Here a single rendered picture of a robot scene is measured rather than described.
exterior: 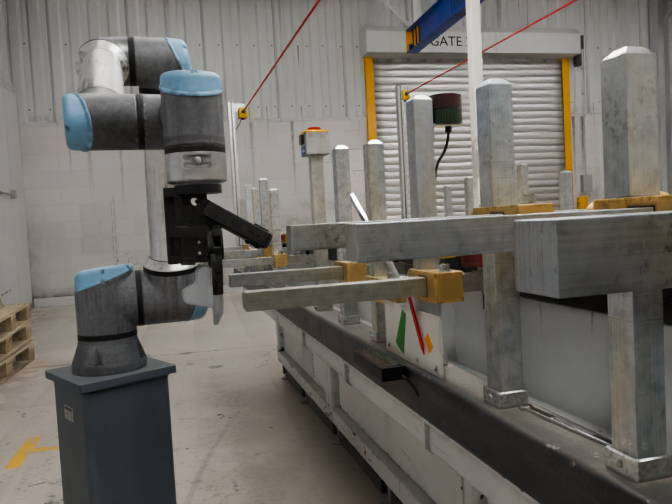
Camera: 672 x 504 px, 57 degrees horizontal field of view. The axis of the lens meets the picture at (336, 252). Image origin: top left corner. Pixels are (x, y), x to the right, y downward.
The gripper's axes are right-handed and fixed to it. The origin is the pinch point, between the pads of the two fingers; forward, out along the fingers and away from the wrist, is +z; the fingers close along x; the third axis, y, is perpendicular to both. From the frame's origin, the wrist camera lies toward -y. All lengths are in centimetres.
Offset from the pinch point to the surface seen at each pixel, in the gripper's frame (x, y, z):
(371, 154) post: -27, -35, -27
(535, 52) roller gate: -740, -549, -249
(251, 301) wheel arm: 1.4, -4.8, -2.0
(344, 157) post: -52, -37, -29
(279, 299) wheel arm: 1.4, -9.1, -1.9
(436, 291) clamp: 4.9, -33.9, -1.4
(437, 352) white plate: 4.5, -33.8, 8.5
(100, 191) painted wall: -806, 86, -69
